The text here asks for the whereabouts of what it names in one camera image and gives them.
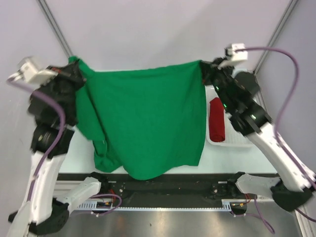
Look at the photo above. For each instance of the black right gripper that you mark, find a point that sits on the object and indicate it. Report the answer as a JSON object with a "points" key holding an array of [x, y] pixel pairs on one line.
{"points": [[210, 68]]}

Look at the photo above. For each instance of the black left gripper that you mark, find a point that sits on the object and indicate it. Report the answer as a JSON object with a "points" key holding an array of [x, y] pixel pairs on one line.
{"points": [[72, 71]]}

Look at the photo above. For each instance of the green t shirt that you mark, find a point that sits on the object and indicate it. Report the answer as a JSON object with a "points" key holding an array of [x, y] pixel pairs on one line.
{"points": [[145, 121]]}

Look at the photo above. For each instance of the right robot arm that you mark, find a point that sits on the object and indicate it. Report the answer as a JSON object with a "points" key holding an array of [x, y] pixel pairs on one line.
{"points": [[294, 185]]}

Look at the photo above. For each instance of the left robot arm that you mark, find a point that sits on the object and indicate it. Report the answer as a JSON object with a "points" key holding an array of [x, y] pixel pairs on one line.
{"points": [[53, 105]]}

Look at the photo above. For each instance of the rolled red t shirt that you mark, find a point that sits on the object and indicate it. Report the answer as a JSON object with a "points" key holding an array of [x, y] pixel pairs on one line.
{"points": [[216, 121]]}

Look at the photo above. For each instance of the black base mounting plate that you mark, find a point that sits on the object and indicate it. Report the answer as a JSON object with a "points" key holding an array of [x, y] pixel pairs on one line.
{"points": [[175, 191]]}

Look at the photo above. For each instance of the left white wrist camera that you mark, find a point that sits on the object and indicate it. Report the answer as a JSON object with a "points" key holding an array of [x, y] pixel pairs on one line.
{"points": [[31, 72]]}

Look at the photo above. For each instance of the left aluminium corner post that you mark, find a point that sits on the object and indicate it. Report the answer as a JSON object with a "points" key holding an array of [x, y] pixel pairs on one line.
{"points": [[44, 7]]}

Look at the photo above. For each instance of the aluminium corner post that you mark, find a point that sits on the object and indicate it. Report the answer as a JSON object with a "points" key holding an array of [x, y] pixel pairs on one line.
{"points": [[277, 32], [44, 7]]}

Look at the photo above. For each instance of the right aluminium corner post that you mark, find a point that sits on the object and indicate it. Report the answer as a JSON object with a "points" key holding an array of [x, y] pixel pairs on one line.
{"points": [[277, 32]]}

